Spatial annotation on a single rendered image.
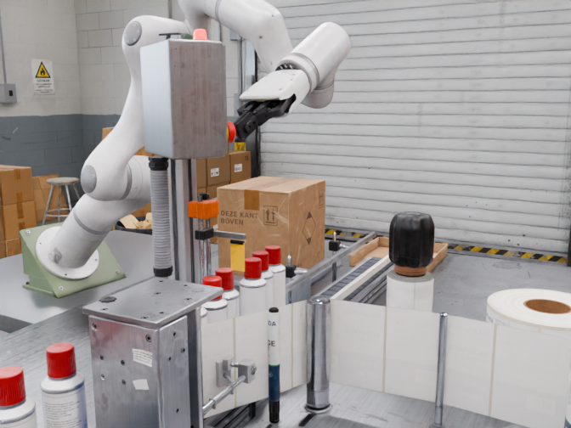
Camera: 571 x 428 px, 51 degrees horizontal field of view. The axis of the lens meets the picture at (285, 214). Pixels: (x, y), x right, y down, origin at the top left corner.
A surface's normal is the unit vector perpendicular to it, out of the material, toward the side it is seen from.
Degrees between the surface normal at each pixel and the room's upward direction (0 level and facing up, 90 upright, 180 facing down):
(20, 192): 91
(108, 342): 90
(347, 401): 0
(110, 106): 90
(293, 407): 0
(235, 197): 90
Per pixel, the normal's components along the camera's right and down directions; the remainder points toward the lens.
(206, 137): 0.47, 0.17
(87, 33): -0.50, 0.16
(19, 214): 0.87, 0.07
